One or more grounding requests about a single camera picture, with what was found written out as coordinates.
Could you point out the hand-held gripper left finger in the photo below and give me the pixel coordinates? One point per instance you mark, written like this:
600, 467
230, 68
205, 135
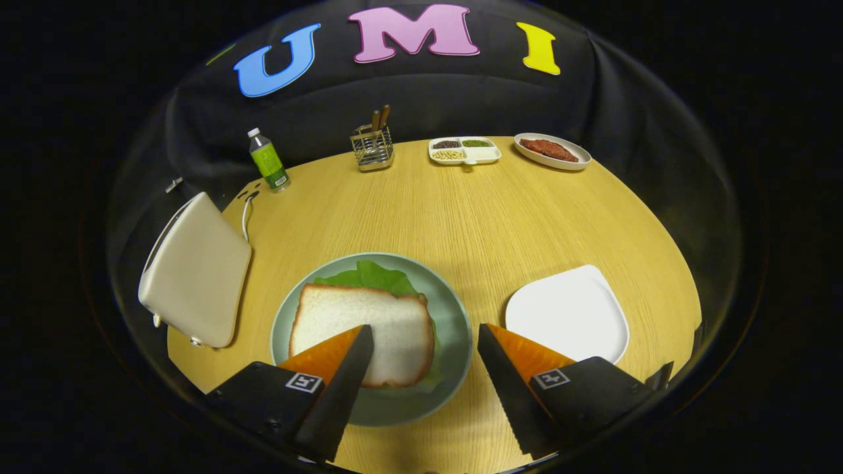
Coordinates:
342, 388

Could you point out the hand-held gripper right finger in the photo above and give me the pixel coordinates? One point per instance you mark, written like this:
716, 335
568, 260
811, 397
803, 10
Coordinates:
504, 382

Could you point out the white bread slice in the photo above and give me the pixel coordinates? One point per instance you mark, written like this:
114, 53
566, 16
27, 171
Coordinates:
349, 313

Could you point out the green lettuce leaf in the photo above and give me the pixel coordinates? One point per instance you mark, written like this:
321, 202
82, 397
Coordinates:
375, 275

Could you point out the round green plate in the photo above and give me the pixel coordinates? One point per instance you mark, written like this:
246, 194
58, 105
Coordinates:
454, 329

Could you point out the white square plate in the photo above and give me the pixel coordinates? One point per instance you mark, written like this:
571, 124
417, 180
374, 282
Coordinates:
566, 316

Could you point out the cream white toaster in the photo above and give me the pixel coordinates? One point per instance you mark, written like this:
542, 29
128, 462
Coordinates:
194, 270

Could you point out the round white meat plate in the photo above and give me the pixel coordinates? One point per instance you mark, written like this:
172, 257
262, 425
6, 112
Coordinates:
527, 157

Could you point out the white divided condiment dish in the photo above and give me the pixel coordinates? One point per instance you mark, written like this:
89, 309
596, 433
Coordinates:
484, 155

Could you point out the red meat slices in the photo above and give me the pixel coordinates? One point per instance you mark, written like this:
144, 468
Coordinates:
548, 150

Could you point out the green label drink bottle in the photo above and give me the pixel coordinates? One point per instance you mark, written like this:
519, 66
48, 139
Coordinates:
269, 161

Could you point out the silver cloth clip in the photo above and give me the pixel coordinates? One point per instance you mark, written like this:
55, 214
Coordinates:
174, 185

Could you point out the black backdrop cloth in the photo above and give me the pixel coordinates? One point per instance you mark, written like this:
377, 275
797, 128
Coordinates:
625, 99

